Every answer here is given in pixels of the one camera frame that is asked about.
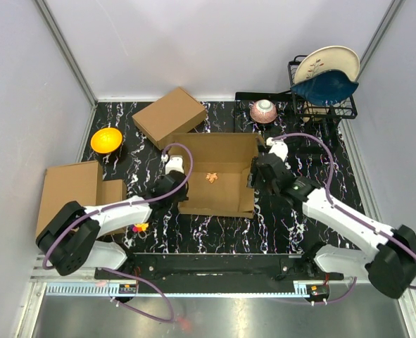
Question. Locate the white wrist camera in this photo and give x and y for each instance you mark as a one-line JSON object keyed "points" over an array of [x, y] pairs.
{"points": [[278, 147], [173, 163]]}

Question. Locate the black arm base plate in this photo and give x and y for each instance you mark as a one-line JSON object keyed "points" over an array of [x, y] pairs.
{"points": [[152, 266]]}

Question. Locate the small cardboard box left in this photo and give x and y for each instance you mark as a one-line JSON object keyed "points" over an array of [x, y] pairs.
{"points": [[110, 192]]}

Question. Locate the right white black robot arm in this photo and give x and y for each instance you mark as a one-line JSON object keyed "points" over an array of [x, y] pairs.
{"points": [[385, 256]]}

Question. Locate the blue leaf plate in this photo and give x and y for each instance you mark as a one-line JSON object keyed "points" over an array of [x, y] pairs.
{"points": [[326, 89]]}

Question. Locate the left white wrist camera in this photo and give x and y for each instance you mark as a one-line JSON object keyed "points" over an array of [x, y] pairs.
{"points": [[173, 163]]}

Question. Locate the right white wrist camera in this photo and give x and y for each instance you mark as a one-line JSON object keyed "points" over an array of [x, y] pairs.
{"points": [[278, 147]]}

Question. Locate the beige cup in rack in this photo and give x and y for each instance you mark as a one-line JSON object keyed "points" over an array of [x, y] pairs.
{"points": [[314, 114]]}

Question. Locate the pink patterned bowl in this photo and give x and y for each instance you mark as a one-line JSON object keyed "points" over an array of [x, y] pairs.
{"points": [[263, 111]]}

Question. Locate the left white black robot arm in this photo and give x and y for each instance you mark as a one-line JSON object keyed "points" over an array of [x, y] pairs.
{"points": [[71, 238]]}

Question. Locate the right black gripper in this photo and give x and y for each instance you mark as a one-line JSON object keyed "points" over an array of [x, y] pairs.
{"points": [[257, 184]]}

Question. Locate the large cardboard box left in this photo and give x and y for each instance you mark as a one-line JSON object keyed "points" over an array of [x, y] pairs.
{"points": [[79, 182]]}

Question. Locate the small orange red toy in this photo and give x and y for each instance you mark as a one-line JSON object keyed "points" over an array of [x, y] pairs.
{"points": [[211, 177]]}

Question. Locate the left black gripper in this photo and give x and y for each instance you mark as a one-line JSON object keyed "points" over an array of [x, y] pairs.
{"points": [[183, 197]]}

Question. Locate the rainbow flower toy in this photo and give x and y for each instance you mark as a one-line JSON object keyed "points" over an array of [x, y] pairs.
{"points": [[140, 227]]}

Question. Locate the black wire dish rack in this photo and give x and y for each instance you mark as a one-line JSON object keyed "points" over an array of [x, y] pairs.
{"points": [[295, 113]]}

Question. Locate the orange bowl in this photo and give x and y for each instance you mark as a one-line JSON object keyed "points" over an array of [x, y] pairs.
{"points": [[106, 140]]}

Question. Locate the cream floral plate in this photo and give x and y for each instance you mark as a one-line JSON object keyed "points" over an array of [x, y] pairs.
{"points": [[328, 58]]}

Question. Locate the closed cardboard box back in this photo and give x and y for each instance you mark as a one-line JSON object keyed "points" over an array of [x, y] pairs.
{"points": [[176, 112]]}

